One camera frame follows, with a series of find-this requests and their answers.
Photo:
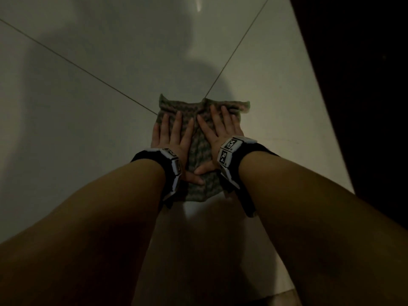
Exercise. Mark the person's left hand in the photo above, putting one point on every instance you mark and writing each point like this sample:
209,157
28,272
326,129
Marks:
173,141

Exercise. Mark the person's right hand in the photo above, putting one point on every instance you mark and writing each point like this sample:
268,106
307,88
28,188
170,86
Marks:
223,136

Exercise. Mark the person's right middle finger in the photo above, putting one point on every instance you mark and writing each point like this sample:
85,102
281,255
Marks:
217,119

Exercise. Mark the person's left thumb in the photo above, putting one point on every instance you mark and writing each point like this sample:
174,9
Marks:
193,179

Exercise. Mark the person's left middle finger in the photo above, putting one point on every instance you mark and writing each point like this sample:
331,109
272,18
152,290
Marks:
176,125

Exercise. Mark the person's right little finger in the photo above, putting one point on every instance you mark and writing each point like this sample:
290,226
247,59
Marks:
237,125

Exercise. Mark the person's left little finger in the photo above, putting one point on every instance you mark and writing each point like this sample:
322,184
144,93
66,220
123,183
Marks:
155,135

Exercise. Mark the person's right thumb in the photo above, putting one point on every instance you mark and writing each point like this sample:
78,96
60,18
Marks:
205,168

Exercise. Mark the green pink knitted cloth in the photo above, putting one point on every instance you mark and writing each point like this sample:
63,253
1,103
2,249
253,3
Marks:
199,149

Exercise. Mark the person's right forearm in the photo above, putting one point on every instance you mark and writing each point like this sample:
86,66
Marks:
318,226

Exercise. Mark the person's left forearm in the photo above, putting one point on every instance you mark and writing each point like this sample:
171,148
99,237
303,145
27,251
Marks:
83,229

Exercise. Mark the black white wrist camera band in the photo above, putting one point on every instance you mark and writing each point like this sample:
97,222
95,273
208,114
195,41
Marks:
231,152
170,168

